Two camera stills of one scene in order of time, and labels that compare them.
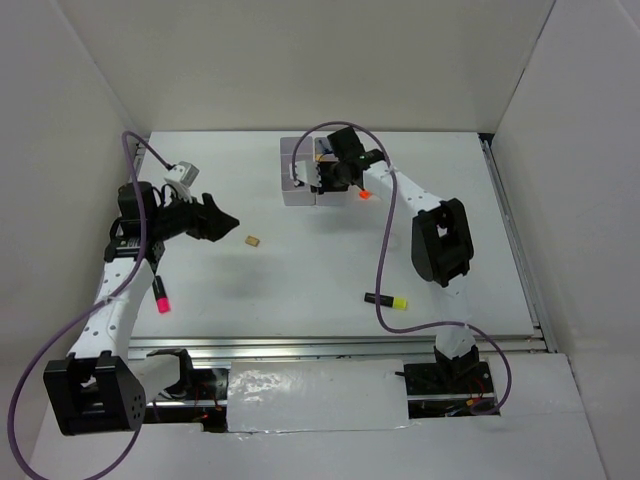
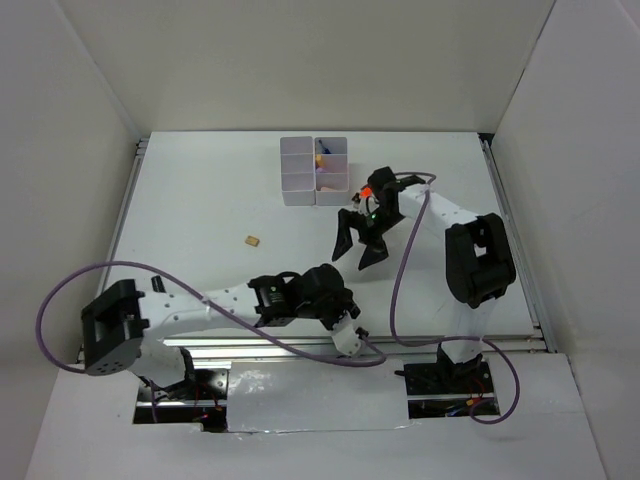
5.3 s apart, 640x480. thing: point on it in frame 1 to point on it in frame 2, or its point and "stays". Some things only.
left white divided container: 303,149 stays
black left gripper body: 176,219 to 334,309
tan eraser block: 252,240 stays
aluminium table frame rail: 240,348 stays
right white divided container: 323,152 stays
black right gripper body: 332,176 to 379,220
